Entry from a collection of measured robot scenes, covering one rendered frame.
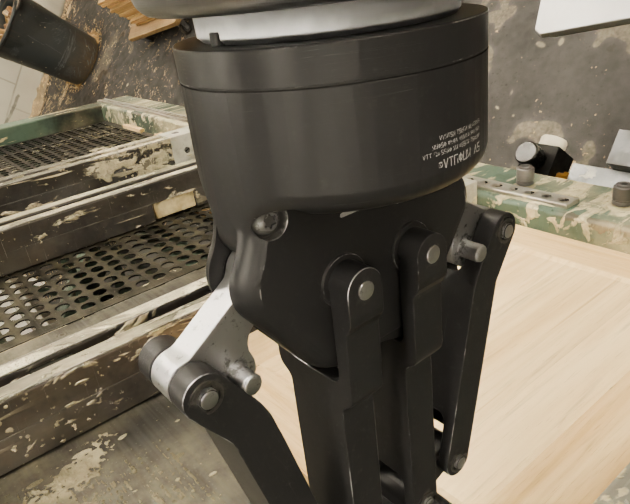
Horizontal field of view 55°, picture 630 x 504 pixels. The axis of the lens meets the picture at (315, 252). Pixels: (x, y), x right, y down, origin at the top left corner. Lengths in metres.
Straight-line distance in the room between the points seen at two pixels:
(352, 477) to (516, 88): 1.95
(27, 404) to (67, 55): 4.50
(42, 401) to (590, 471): 0.45
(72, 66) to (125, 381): 4.51
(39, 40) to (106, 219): 3.94
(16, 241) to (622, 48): 1.65
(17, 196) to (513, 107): 1.47
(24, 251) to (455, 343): 0.87
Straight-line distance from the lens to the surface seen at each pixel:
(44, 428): 0.61
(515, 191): 0.89
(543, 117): 2.01
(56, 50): 4.98
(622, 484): 0.47
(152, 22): 4.10
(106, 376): 0.61
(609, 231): 0.81
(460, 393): 0.22
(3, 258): 1.02
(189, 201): 1.11
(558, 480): 0.49
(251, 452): 0.16
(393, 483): 0.23
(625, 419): 0.55
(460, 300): 0.21
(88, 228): 1.04
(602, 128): 1.92
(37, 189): 1.28
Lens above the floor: 1.64
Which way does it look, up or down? 43 degrees down
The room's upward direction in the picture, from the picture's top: 71 degrees counter-clockwise
